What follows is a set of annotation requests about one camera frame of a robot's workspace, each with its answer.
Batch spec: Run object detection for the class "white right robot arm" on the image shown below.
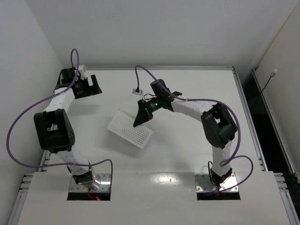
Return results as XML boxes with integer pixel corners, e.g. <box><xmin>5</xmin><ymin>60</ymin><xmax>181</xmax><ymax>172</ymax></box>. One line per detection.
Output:
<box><xmin>133</xmin><ymin>79</ymin><xmax>238</xmax><ymax>188</ymax></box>

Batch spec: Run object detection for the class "white perforated plastic basket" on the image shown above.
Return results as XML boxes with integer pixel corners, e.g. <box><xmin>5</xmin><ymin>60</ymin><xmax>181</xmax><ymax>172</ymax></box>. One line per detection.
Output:
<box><xmin>107</xmin><ymin>109</ymin><xmax>153</xmax><ymax>149</ymax></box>

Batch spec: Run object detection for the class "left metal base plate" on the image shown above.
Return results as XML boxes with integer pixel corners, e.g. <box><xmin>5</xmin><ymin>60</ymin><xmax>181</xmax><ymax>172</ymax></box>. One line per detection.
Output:
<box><xmin>69</xmin><ymin>173</ymin><xmax>111</xmax><ymax>193</ymax></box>

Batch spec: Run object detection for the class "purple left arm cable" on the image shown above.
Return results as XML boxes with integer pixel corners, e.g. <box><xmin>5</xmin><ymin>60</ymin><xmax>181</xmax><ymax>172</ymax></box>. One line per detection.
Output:
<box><xmin>6</xmin><ymin>48</ymin><xmax>113</xmax><ymax>188</ymax></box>

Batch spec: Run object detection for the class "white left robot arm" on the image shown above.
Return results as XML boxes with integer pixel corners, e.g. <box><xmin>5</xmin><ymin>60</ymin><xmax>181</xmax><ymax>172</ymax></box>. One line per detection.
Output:
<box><xmin>34</xmin><ymin>65</ymin><xmax>102</xmax><ymax>190</ymax></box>

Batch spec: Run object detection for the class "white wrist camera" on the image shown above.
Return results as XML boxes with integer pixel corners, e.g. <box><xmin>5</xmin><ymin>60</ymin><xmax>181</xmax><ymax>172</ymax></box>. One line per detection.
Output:
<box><xmin>78</xmin><ymin>65</ymin><xmax>86</xmax><ymax>79</ymax></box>
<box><xmin>132</xmin><ymin>88</ymin><xmax>143</xmax><ymax>96</ymax></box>

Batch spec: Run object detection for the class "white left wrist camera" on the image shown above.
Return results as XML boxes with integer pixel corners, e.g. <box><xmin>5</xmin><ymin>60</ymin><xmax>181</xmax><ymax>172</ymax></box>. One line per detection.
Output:
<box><xmin>78</xmin><ymin>65</ymin><xmax>86</xmax><ymax>79</ymax></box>

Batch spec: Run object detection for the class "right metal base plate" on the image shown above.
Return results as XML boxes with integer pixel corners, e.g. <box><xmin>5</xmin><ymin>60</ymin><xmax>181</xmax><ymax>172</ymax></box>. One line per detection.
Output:
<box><xmin>195</xmin><ymin>172</ymin><xmax>240</xmax><ymax>193</ymax></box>

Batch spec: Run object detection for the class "black cable with white plug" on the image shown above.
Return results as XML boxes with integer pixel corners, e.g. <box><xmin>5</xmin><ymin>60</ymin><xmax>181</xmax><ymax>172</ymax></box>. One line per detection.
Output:
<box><xmin>259</xmin><ymin>68</ymin><xmax>278</xmax><ymax>95</ymax></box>

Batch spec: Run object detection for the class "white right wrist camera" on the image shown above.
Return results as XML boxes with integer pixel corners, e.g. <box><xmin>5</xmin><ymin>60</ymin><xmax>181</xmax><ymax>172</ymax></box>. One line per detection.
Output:
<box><xmin>132</xmin><ymin>88</ymin><xmax>143</xmax><ymax>96</ymax></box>

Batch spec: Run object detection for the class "metal base plate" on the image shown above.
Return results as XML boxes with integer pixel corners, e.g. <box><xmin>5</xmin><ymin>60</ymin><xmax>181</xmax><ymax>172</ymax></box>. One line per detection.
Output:
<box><xmin>195</xmin><ymin>172</ymin><xmax>240</xmax><ymax>193</ymax></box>
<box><xmin>69</xmin><ymin>173</ymin><xmax>111</xmax><ymax>193</ymax></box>

